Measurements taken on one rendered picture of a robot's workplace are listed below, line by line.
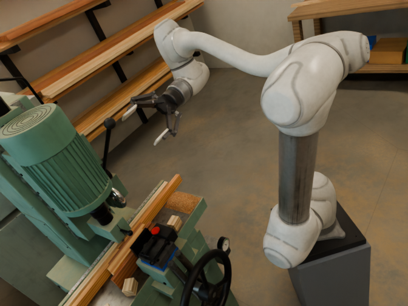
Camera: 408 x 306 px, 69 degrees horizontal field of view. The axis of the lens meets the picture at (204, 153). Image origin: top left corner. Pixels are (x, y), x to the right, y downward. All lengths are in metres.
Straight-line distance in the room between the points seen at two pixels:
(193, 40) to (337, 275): 1.11
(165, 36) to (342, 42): 0.60
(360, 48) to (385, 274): 1.46
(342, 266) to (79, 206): 1.05
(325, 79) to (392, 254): 1.54
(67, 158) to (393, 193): 2.05
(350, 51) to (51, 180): 0.83
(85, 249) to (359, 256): 1.11
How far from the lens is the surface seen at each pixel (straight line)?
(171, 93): 1.09
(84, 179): 0.93
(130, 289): 1.08
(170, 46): 1.11
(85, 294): 1.17
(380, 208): 2.29
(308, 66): 0.68
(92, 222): 1.16
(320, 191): 1.17
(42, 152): 0.87
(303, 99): 0.64
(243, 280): 2.03
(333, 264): 1.38
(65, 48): 3.54
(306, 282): 1.43
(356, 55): 0.80
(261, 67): 0.94
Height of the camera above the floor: 1.75
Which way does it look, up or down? 35 degrees down
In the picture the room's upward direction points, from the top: 22 degrees counter-clockwise
